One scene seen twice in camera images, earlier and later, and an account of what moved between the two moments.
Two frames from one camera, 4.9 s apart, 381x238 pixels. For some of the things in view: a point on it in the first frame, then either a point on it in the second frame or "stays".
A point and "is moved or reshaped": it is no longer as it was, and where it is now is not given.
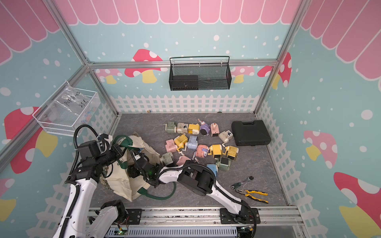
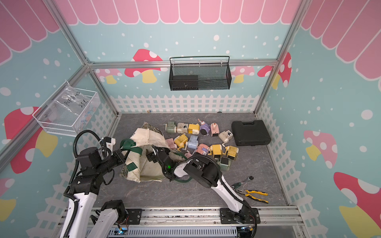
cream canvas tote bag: (121, 182) → (137, 167)
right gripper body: (133, 172) → (153, 156)
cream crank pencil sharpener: (225, 136) stays
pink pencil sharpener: (215, 131) stays
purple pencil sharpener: (205, 129) stays
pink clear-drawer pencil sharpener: (181, 160) is moved or reshaped
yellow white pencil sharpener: (217, 149) stays
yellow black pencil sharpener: (231, 152) stays
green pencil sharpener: (171, 125) stays
